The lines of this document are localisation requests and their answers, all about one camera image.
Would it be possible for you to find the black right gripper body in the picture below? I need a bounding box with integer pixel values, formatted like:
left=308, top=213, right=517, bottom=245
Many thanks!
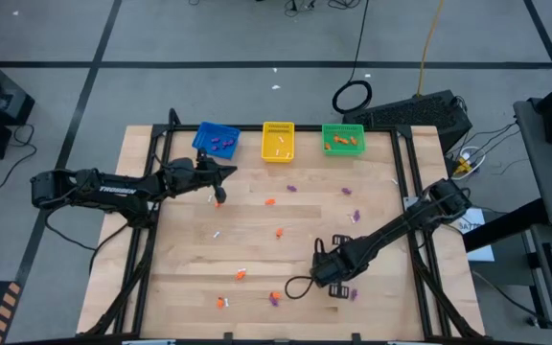
left=310, top=237, right=371, bottom=288

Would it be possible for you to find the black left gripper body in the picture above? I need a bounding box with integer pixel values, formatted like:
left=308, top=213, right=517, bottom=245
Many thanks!
left=163, top=155, right=218, bottom=191

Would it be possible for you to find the blue plastic basket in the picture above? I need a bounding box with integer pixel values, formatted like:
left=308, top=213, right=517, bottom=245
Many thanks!
left=191, top=121, right=242, bottom=161

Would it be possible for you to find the yellow plastic basket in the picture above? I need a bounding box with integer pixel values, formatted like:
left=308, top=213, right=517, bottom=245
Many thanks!
left=261, top=121, right=296, bottom=164

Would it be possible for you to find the green plastic basket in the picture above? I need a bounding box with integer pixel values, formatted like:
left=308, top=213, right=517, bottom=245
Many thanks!
left=321, top=123, right=367, bottom=157

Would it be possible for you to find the white paper sheet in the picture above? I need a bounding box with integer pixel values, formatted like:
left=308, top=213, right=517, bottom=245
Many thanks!
left=457, top=208, right=496, bottom=264

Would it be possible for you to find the yellow power plug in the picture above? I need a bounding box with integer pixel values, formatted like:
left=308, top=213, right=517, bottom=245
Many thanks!
left=452, top=157, right=474, bottom=177

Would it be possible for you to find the black desk support bar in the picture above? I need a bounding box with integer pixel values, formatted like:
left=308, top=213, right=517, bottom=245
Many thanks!
left=462, top=197, right=551, bottom=254

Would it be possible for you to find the black hanging cable with coil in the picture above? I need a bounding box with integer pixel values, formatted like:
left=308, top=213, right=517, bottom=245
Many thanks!
left=332, top=0, right=374, bottom=115

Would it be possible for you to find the black left arm base cable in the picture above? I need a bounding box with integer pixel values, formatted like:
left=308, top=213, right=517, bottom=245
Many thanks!
left=44, top=208, right=131, bottom=277

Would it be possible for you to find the black floor cable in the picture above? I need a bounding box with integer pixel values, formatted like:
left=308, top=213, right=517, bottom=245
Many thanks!
left=0, top=122, right=38, bottom=191
left=469, top=267, right=552, bottom=340

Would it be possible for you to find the white cable loop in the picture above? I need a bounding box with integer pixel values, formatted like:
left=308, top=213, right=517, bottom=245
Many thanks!
left=450, top=145, right=489, bottom=182

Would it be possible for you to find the black cable bundle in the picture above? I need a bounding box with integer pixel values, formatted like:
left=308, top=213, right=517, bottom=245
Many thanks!
left=283, top=0, right=364, bottom=12

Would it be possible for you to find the yellow hanging cable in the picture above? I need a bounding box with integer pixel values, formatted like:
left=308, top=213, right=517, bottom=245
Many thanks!
left=416, top=0, right=446, bottom=96

